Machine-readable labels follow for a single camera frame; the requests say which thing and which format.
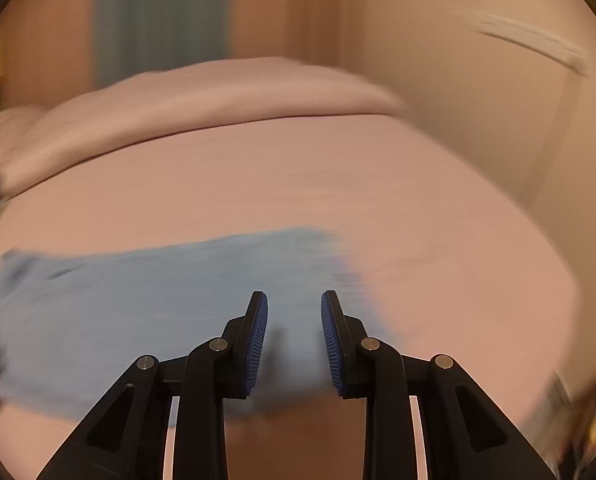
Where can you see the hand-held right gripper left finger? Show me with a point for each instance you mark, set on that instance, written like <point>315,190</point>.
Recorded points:
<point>258,340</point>

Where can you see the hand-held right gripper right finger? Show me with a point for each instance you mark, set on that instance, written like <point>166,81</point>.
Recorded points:
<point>331,340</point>

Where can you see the light blue denim pants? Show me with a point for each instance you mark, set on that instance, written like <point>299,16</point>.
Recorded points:
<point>127,310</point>

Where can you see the blue curtain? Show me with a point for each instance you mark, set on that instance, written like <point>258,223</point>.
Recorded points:
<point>162,15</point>

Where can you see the pink bed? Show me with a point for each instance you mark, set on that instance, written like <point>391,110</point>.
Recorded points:
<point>328,185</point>

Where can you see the pink pillow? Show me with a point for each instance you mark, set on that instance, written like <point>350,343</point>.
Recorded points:
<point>227,95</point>

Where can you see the white power strip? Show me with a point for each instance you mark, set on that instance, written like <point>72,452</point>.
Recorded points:
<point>528,42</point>

